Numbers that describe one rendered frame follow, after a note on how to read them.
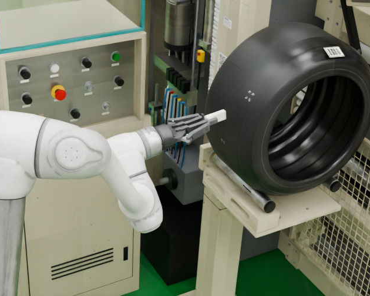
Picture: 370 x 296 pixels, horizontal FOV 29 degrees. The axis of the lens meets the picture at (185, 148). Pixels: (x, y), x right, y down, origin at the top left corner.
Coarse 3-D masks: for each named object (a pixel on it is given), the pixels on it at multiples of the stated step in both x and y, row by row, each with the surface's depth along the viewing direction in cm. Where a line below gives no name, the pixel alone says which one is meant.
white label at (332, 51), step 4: (324, 48) 218; (328, 48) 218; (332, 48) 219; (336, 48) 220; (328, 52) 217; (332, 52) 218; (336, 52) 218; (340, 52) 219; (332, 56) 217; (336, 56) 217; (340, 56) 218
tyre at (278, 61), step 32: (256, 32) 230; (288, 32) 225; (320, 32) 228; (224, 64) 229; (256, 64) 219; (288, 64) 214; (320, 64) 216; (352, 64) 223; (224, 96) 225; (256, 96) 215; (288, 96) 216; (320, 96) 262; (352, 96) 251; (224, 128) 225; (256, 128) 217; (288, 128) 263; (320, 128) 262; (352, 128) 252; (224, 160) 237; (256, 160) 223; (288, 160) 260; (320, 160) 256; (288, 192) 239
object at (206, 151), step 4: (204, 144) 260; (208, 144) 261; (200, 148) 260; (204, 148) 258; (208, 148) 259; (212, 148) 260; (200, 152) 261; (204, 152) 259; (208, 152) 260; (212, 152) 261; (200, 156) 262; (204, 156) 260; (208, 156) 261; (212, 156) 262; (200, 160) 262; (204, 160) 261; (208, 160) 262; (212, 160) 263; (200, 164) 263; (204, 164) 262; (208, 164) 263; (212, 164) 264; (200, 168) 264; (204, 168) 263
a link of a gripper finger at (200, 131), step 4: (204, 124) 216; (208, 124) 216; (200, 128) 215; (204, 128) 215; (192, 132) 213; (196, 132) 213; (200, 132) 215; (204, 132) 216; (188, 136) 211; (192, 136) 213; (196, 136) 214; (192, 140) 214
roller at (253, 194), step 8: (216, 160) 260; (224, 168) 256; (232, 176) 252; (240, 184) 248; (248, 192) 244; (256, 192) 242; (256, 200) 241; (264, 200) 238; (272, 200) 238; (264, 208) 238; (272, 208) 239
